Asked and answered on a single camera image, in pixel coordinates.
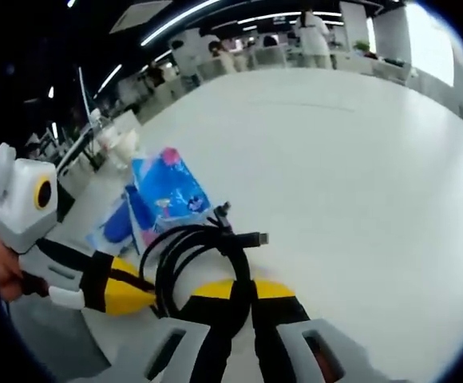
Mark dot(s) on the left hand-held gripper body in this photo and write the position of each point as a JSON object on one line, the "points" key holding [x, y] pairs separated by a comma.
{"points": [[20, 199]]}

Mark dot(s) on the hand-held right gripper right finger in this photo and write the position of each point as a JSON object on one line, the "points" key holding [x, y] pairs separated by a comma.
{"points": [[279, 319]]}

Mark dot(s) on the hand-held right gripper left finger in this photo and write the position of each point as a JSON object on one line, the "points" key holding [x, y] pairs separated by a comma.
{"points": [[211, 319]]}

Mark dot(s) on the blue white packet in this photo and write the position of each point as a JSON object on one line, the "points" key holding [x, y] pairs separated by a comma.
{"points": [[113, 231]]}

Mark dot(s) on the blue tissue packet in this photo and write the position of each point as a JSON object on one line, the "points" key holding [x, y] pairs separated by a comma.
{"points": [[171, 187]]}

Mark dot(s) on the person's left hand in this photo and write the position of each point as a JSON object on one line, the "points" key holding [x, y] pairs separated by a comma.
{"points": [[4, 267]]}

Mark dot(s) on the white table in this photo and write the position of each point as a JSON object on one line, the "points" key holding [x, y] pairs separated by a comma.
{"points": [[335, 179]]}

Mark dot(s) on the ceiling light strip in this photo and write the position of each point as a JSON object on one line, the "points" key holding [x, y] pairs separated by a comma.
{"points": [[167, 24]]}

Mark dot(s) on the green potted plant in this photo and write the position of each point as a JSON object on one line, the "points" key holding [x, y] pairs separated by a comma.
{"points": [[361, 46]]}

